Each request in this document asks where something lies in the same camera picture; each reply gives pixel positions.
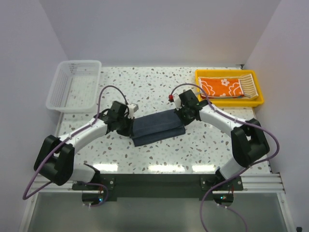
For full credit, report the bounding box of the orange white patterned cloth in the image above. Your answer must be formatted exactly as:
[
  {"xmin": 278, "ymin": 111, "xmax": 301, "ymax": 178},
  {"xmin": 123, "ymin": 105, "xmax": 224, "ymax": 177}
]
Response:
[{"xmin": 198, "ymin": 77, "xmax": 244, "ymax": 98}]

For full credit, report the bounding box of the dark grey towel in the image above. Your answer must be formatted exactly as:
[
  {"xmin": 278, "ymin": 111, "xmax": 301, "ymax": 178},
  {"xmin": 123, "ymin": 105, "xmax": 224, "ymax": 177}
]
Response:
[{"xmin": 131, "ymin": 110, "xmax": 185, "ymax": 147}]

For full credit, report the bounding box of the yellow striped Doraemon towel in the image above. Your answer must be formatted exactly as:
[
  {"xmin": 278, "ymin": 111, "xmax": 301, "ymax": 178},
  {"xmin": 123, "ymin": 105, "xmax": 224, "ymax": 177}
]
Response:
[{"xmin": 210, "ymin": 74, "xmax": 258, "ymax": 99}]

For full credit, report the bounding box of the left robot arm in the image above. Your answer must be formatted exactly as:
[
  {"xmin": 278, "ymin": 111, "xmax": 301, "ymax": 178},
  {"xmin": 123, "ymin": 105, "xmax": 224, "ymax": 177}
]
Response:
[{"xmin": 34, "ymin": 101, "xmax": 139, "ymax": 190}]

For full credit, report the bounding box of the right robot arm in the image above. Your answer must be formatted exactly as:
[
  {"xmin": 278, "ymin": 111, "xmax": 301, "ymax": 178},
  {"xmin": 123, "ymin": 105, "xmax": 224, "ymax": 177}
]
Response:
[{"xmin": 169, "ymin": 90, "xmax": 270, "ymax": 190}]

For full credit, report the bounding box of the white plastic laundry basket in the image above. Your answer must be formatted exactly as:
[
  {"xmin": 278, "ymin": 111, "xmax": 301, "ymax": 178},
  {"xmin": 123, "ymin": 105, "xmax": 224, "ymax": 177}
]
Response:
[{"xmin": 45, "ymin": 60, "xmax": 101, "ymax": 113}]

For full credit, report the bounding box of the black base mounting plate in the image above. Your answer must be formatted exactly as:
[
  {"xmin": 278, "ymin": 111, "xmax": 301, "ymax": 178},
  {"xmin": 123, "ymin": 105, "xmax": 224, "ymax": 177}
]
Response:
[{"xmin": 71, "ymin": 173, "xmax": 243, "ymax": 203}]

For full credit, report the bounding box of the yellow plastic tray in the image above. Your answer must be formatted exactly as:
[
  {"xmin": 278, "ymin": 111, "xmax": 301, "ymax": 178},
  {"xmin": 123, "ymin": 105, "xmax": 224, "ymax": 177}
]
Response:
[{"xmin": 195, "ymin": 70, "xmax": 264, "ymax": 107}]

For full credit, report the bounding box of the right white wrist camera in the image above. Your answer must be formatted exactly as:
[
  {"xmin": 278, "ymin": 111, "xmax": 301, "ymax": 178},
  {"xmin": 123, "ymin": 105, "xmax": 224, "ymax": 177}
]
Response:
[{"xmin": 173, "ymin": 94, "xmax": 182, "ymax": 110}]

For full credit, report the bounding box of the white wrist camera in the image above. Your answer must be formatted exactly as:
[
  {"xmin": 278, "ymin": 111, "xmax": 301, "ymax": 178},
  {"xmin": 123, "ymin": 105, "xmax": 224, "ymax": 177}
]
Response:
[
  {"xmin": 173, "ymin": 94, "xmax": 182, "ymax": 110},
  {"xmin": 127, "ymin": 103, "xmax": 139, "ymax": 119}
]

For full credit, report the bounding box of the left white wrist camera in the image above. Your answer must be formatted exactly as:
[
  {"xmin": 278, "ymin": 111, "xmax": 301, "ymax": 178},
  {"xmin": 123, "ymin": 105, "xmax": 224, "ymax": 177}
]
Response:
[{"xmin": 127, "ymin": 103, "xmax": 139, "ymax": 119}]

